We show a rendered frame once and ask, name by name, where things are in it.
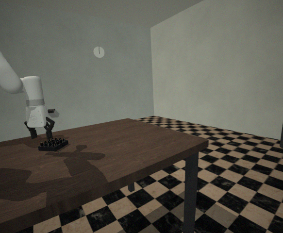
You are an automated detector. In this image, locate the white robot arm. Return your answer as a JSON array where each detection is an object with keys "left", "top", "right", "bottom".
[{"left": 0, "top": 51, "right": 59, "bottom": 118}]

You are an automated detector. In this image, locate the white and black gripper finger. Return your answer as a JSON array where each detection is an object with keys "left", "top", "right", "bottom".
[
  {"left": 24, "top": 121, "right": 37, "bottom": 139},
  {"left": 44, "top": 117, "right": 55, "bottom": 139}
]

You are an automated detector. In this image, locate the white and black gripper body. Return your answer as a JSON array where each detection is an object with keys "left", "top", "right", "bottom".
[{"left": 26, "top": 105, "right": 50, "bottom": 128}]

